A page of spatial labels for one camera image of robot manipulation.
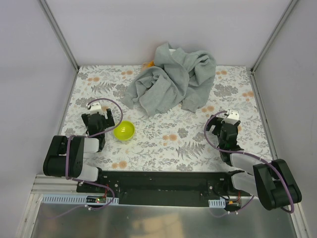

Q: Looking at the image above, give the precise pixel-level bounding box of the grey cloth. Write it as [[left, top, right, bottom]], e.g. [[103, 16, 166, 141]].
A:
[[122, 43, 216, 117]]

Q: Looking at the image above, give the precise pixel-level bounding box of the orange cloth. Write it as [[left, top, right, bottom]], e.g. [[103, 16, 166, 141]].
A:
[[142, 61, 155, 70]]

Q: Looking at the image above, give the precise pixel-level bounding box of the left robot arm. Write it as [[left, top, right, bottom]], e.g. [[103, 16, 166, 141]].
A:
[[43, 109, 115, 182]]

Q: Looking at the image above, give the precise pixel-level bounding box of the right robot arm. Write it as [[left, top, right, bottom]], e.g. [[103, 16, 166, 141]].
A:
[[204, 110, 302, 214]]

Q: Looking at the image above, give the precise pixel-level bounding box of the yellow-green bowl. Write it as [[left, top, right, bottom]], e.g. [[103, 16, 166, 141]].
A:
[[113, 120, 135, 141]]

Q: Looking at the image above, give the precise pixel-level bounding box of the floral table mat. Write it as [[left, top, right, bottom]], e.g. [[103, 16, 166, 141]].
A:
[[61, 65, 272, 172]]

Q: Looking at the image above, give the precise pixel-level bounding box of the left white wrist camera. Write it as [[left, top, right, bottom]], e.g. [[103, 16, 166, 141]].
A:
[[88, 103, 104, 114]]

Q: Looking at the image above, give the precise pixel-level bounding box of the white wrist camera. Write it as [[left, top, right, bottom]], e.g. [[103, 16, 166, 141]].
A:
[[88, 103, 104, 114], [223, 109, 240, 124]]

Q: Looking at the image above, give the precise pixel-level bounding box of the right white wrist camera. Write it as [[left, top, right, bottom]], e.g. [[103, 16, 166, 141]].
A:
[[223, 109, 240, 124]]

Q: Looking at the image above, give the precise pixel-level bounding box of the right slotted cable duct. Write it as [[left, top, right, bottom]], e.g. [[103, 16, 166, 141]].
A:
[[208, 199, 226, 208]]

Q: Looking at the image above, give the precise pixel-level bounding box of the slotted cable duct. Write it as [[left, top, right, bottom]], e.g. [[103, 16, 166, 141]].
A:
[[42, 194, 119, 206], [208, 199, 226, 208]]

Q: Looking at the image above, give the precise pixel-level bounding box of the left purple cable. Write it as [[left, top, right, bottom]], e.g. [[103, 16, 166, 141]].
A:
[[44, 98, 124, 220]]

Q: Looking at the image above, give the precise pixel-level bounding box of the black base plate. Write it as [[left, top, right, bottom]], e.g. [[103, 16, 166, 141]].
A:
[[76, 171, 249, 207]]

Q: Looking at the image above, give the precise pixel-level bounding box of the left slotted cable duct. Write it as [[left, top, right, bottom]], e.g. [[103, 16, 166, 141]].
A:
[[42, 194, 119, 206]]

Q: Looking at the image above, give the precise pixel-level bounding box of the left aluminium frame post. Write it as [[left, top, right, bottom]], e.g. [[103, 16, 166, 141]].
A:
[[38, 0, 80, 72]]

